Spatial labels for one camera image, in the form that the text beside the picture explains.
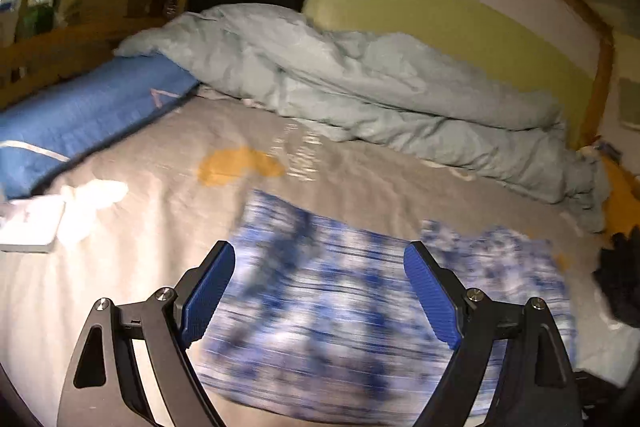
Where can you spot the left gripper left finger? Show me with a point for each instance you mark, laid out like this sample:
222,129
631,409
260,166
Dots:
103,385

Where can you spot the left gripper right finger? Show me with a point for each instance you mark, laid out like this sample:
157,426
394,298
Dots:
536,384

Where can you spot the folded black jacket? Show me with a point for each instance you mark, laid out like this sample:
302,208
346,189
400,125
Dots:
617,275

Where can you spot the orange yellow pillow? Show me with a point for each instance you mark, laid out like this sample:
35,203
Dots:
622,207

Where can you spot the blue white plaid shirt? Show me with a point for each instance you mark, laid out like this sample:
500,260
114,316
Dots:
319,322

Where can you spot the blue pillow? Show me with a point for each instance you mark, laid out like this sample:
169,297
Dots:
43,135

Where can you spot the grey printed bed sheet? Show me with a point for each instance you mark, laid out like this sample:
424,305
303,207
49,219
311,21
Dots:
149,207

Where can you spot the light grey-blue duvet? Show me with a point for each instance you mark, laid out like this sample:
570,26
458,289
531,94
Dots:
392,90

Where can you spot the wooden bed frame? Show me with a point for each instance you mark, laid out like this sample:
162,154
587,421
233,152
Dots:
559,47

